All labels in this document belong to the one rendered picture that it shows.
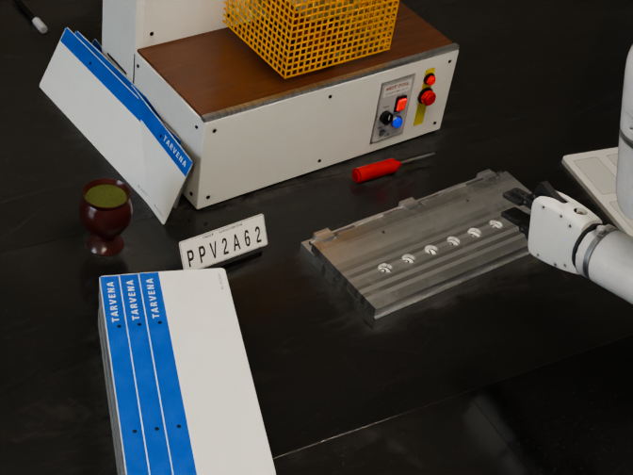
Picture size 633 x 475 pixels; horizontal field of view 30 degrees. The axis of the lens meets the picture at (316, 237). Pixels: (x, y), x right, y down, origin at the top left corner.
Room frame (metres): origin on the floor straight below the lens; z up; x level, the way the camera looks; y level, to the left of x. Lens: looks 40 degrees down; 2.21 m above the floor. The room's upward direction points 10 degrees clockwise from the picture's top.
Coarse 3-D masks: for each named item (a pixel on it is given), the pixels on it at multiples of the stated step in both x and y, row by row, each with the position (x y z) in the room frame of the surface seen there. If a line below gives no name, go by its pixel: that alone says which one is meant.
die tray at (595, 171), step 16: (576, 160) 1.88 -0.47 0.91; (592, 160) 1.89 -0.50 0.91; (608, 160) 1.90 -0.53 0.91; (576, 176) 1.84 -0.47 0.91; (592, 176) 1.84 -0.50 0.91; (608, 176) 1.85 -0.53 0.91; (592, 192) 1.79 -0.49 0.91; (608, 192) 1.80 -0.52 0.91; (608, 208) 1.75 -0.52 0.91; (624, 224) 1.71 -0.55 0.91
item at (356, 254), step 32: (448, 192) 1.67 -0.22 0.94; (480, 192) 1.69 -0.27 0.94; (352, 224) 1.54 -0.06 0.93; (384, 224) 1.55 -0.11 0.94; (416, 224) 1.57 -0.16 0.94; (448, 224) 1.58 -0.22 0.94; (480, 224) 1.60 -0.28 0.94; (512, 224) 1.61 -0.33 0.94; (320, 256) 1.45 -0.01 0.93; (352, 256) 1.46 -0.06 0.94; (384, 256) 1.47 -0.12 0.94; (416, 256) 1.48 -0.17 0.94; (448, 256) 1.50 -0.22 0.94; (480, 256) 1.51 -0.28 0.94; (512, 256) 1.54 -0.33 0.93; (352, 288) 1.39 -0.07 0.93; (384, 288) 1.39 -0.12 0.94; (416, 288) 1.41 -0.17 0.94
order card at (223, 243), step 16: (240, 224) 1.47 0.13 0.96; (256, 224) 1.48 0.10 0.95; (192, 240) 1.41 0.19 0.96; (208, 240) 1.42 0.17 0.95; (224, 240) 1.44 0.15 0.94; (240, 240) 1.45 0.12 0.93; (256, 240) 1.47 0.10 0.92; (192, 256) 1.39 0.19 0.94; (208, 256) 1.41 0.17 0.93; (224, 256) 1.43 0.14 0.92
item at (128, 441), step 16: (112, 288) 1.23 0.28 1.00; (112, 304) 1.19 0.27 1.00; (112, 320) 1.16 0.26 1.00; (112, 336) 1.13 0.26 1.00; (112, 352) 1.10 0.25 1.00; (128, 352) 1.11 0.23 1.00; (112, 368) 1.08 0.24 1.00; (128, 368) 1.08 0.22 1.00; (112, 384) 1.06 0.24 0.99; (128, 384) 1.05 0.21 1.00; (112, 400) 1.05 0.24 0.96; (128, 400) 1.02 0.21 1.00; (112, 416) 1.05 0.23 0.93; (128, 416) 1.00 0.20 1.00; (112, 432) 1.04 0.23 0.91; (128, 432) 0.97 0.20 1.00; (128, 448) 0.95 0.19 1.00; (144, 448) 0.95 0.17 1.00; (128, 464) 0.92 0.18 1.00; (144, 464) 0.93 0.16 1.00
